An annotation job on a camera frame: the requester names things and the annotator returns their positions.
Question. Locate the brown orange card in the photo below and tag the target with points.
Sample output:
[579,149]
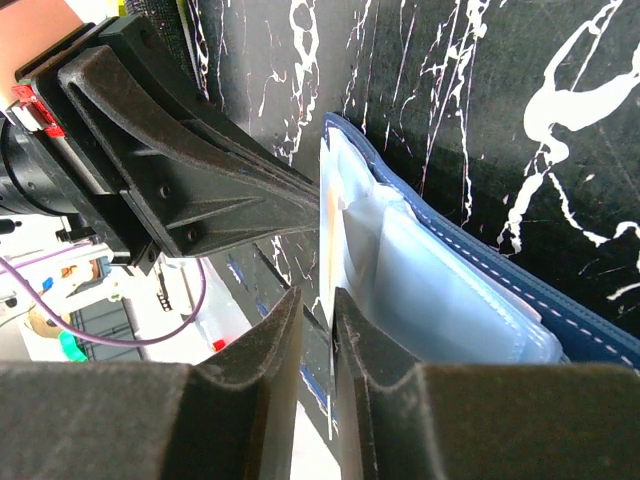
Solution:
[331,256]

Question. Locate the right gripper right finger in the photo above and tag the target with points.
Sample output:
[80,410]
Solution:
[401,418]

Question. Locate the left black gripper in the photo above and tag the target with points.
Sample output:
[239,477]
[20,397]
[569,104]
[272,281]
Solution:
[195,180]

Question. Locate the navy blue card holder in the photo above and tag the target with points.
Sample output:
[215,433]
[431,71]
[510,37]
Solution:
[442,294]

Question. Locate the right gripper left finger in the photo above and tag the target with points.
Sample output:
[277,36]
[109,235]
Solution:
[229,417]

